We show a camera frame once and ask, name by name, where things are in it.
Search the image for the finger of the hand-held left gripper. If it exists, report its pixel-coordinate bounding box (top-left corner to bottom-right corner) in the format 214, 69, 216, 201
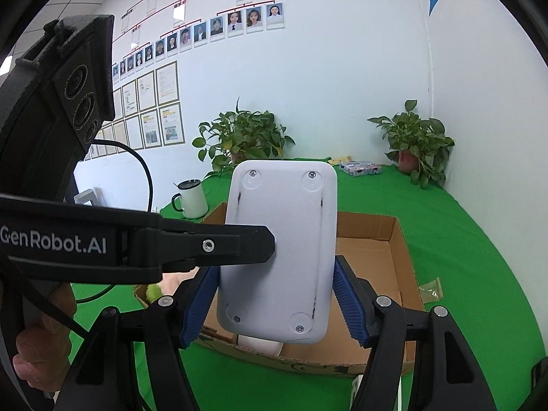
124, 218, 276, 273

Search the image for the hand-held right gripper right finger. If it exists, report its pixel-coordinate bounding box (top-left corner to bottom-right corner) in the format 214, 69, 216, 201
334, 254, 499, 411

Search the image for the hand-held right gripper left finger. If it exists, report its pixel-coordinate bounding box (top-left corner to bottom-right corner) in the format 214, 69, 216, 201
53, 265, 221, 411

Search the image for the white plastic device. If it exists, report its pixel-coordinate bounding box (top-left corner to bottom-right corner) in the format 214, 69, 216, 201
216, 159, 338, 345

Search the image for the printed cardboard box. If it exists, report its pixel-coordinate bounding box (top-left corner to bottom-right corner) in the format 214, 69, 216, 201
133, 201, 425, 378

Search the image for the person's left hand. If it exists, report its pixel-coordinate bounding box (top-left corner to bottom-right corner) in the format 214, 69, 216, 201
13, 283, 78, 395

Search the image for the white mug with black rim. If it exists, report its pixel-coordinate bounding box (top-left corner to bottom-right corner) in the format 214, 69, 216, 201
171, 179, 210, 219

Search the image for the white rounded object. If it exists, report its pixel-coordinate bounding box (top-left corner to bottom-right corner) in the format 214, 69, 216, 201
237, 333, 285, 357

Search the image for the small clear packet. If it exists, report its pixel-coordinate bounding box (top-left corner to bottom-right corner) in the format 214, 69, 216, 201
419, 277, 445, 300

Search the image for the bushy potted plant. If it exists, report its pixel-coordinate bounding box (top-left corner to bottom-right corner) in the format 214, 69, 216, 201
192, 98, 296, 178

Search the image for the green tablecloth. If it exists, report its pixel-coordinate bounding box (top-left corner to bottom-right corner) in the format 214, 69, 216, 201
68, 158, 548, 411

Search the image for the colourful patterned small box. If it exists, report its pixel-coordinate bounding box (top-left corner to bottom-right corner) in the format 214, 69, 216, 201
339, 160, 382, 177

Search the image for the potted plant in red pot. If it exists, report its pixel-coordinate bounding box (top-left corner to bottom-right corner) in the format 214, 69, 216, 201
367, 100, 455, 190

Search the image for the row of portrait photos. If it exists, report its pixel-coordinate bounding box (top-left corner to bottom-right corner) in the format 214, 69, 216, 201
112, 2, 285, 86

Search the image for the white frame stand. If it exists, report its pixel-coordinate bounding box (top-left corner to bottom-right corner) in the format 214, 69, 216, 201
74, 187, 103, 207

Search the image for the black cable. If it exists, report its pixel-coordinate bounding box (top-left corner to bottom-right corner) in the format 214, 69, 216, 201
73, 139, 154, 304

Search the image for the group of framed wall certificates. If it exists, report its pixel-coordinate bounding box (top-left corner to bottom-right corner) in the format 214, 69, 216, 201
83, 61, 186, 161

